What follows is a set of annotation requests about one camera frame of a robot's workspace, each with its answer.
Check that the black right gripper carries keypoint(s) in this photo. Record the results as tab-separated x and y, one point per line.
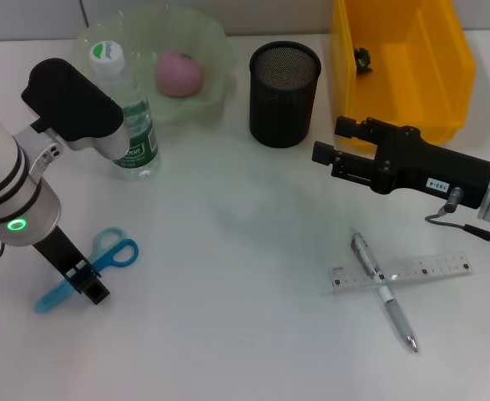
436	167

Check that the green translucent fruit plate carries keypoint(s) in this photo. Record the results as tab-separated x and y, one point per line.
194	104

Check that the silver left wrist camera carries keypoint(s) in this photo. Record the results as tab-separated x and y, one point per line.
73	108

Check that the silver pen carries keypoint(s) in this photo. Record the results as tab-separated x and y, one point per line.
399	317

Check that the black mesh pen holder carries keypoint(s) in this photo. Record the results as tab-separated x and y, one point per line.
282	113

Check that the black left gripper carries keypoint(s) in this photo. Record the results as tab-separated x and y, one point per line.
59	250

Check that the green plastic wrapper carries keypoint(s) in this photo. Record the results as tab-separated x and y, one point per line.
362	60

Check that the yellow plastic bin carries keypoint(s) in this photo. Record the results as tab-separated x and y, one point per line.
403	100

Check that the pink toy peach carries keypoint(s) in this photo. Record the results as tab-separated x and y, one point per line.
180	75

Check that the clear bottle green label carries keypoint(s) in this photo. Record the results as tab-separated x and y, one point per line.
138	125

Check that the clear plastic ruler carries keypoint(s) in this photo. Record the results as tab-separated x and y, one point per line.
428	267

